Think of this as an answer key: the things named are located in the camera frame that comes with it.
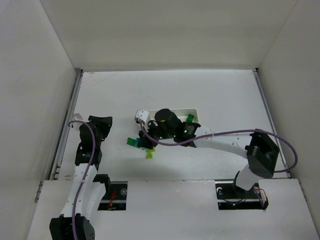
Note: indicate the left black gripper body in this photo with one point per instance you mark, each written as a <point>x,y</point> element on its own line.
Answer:
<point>100,120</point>

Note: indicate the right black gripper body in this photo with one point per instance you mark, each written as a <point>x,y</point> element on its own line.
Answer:
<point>144,140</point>

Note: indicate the green lego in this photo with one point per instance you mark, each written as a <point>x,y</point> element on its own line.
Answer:
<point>131,142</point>

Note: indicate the green long lego brick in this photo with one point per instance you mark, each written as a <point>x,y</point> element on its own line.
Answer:
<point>190,118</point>

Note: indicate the blue long lego brick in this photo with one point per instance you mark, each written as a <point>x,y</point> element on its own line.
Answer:
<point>137,142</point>

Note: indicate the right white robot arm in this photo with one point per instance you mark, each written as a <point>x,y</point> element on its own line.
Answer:
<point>259,150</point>

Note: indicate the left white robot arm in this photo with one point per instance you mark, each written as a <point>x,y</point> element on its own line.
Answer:
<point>88,186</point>

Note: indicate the lime lego cluster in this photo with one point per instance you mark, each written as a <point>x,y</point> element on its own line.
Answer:
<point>149,153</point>

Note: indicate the white compartment tray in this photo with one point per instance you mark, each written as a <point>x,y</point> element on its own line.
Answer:
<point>185,112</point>

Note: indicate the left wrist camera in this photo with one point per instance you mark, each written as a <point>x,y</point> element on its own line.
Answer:
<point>76,121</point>

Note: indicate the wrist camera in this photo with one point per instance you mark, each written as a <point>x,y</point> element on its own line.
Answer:
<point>142,116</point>
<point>76,121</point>

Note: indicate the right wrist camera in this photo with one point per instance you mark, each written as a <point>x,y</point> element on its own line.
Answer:
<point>142,116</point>

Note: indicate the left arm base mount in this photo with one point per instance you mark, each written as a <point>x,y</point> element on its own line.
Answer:
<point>115,197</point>

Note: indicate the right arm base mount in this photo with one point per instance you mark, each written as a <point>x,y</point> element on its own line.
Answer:
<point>231,197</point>

